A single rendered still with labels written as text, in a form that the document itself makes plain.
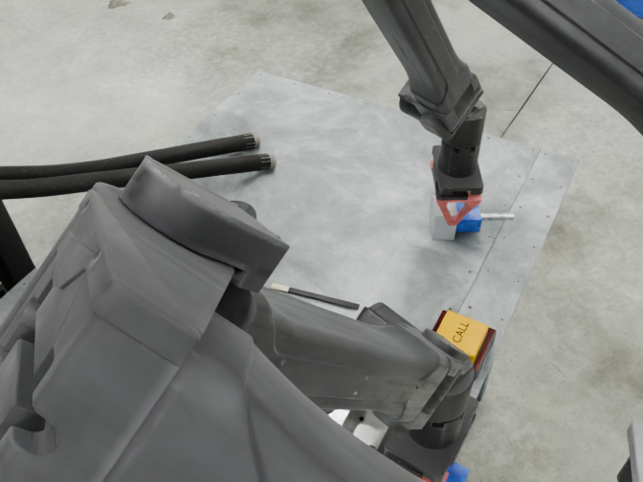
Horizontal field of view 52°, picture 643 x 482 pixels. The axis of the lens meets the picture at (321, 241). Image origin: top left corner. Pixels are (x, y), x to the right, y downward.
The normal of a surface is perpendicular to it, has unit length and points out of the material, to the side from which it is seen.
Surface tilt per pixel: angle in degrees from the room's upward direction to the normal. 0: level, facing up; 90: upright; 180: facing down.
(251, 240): 92
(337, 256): 0
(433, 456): 1
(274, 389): 60
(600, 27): 50
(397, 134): 0
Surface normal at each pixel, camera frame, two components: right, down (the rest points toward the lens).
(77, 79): -0.03, -0.70
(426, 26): 0.72, 0.52
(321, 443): 0.68, -0.73
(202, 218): 0.43, 0.34
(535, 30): -0.56, 0.83
